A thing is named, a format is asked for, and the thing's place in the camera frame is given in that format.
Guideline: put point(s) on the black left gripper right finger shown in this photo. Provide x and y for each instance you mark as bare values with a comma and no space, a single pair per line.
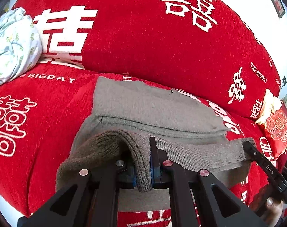
198,198

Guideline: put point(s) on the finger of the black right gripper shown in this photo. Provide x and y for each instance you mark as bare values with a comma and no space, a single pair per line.
264,165

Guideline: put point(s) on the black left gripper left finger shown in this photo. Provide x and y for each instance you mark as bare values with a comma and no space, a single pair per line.
90,198

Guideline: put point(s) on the grey knit sweater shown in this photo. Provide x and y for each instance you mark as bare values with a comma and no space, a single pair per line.
126,115

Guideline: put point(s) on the person's right hand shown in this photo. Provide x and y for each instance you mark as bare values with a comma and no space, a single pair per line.
273,211

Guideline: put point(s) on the red embroidered pillow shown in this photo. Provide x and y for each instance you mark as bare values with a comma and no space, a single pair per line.
273,121

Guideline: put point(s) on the red wedding bed sheet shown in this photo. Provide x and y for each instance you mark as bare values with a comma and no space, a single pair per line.
42,110

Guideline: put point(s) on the red wedding quilt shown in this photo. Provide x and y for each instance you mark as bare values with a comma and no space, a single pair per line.
200,46

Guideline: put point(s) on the white floral crumpled cloth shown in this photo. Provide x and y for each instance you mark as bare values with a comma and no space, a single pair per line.
20,44

